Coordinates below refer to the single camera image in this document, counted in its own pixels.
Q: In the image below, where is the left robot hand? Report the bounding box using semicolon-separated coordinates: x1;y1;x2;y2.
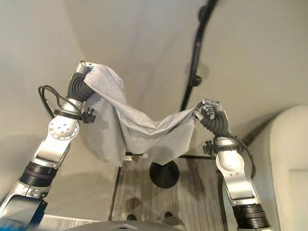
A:
67;61;96;103

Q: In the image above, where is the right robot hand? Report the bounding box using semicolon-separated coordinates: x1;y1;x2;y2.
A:
194;98;232;138

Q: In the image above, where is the grey cloth garment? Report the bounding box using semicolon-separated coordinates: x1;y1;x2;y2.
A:
83;64;198;168

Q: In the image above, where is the black clothes rack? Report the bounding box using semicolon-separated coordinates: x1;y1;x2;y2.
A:
149;0;220;189

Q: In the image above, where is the beige sofa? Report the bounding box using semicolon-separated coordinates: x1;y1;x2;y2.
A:
247;103;308;231

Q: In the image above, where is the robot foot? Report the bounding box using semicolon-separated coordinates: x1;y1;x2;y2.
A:
161;211;184;231

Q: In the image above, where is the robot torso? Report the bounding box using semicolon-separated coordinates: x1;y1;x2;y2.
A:
63;219;180;231

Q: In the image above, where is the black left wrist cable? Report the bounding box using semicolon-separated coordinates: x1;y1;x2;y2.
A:
38;85;84;119

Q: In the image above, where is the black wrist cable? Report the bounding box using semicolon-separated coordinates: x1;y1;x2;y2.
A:
38;85;84;119
232;135;256;180

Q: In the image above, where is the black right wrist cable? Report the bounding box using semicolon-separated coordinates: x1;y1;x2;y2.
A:
232;135;256;180

